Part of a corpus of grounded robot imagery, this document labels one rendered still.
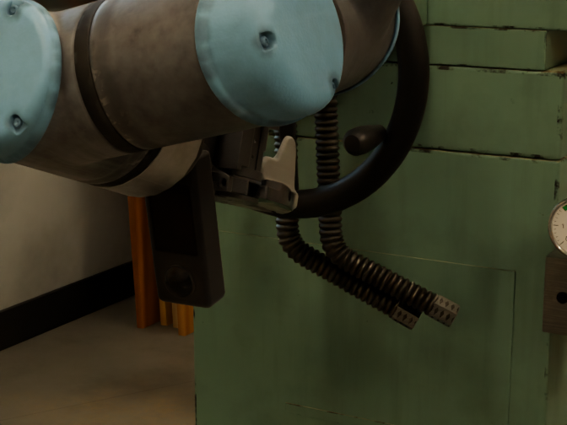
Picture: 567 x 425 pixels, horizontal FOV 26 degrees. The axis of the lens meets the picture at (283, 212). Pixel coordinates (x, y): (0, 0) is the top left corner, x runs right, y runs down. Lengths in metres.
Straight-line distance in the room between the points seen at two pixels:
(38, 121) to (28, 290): 2.20
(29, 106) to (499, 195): 0.70
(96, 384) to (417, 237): 1.38
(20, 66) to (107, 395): 1.89
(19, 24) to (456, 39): 0.67
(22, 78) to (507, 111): 0.69
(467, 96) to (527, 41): 0.09
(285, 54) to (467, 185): 0.68
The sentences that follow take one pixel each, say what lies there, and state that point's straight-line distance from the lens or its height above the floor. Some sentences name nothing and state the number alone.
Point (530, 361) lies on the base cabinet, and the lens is 1.33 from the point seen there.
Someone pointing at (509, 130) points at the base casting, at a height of 0.74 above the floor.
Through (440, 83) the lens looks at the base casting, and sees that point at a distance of 1.29.
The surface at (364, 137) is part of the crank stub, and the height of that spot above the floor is 0.76.
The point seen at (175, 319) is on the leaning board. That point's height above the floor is 0.02.
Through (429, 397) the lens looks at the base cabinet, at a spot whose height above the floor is 0.43.
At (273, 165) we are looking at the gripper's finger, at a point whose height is 0.76.
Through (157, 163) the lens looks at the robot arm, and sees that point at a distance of 0.78.
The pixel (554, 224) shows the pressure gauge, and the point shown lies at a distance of 1.21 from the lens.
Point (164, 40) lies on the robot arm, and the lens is 0.65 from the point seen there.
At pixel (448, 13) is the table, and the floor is 0.85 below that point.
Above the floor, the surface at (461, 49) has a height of 0.82.
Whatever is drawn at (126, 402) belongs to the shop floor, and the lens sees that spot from 2.51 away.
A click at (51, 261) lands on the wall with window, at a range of 2.92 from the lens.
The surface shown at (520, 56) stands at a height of 0.81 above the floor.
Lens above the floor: 0.95
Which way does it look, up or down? 14 degrees down
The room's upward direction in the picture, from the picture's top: straight up
